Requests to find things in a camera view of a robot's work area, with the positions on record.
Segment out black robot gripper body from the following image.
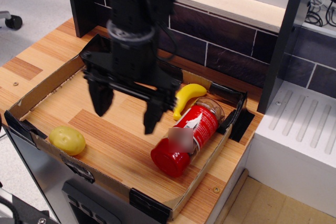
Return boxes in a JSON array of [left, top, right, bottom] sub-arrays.
[[80, 22, 179, 109]]

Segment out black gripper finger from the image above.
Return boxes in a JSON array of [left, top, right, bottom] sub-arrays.
[[88, 80, 114, 116], [143, 99, 166, 135]]

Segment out red-capped basil spice bottle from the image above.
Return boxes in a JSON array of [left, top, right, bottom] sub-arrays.
[[151, 97, 225, 177]]

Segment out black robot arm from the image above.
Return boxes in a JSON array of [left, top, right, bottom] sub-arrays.
[[81, 0, 180, 134]]

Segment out taped cardboard fence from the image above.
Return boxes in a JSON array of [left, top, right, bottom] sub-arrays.
[[4, 34, 256, 224]]

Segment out yellow toy banana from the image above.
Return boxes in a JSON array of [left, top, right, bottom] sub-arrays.
[[173, 83, 207, 121]]

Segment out yellow toy potato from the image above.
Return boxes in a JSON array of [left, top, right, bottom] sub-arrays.
[[49, 126, 86, 156]]

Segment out black oven control panel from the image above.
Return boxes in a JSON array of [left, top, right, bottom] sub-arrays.
[[61, 180, 132, 224]]

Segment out black office chair caster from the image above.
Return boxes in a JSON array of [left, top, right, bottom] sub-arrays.
[[1, 11, 23, 30]]

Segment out white sink drainboard unit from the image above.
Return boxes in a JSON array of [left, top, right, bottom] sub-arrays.
[[246, 82, 335, 216]]

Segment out dark left cabinet post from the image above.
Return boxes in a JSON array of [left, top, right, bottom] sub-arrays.
[[70, 0, 111, 37]]

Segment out tangled black cables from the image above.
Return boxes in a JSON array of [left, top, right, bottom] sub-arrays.
[[304, 0, 336, 28]]

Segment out dark grey upright post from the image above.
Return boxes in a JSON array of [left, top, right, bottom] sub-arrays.
[[257, 0, 310, 114]]

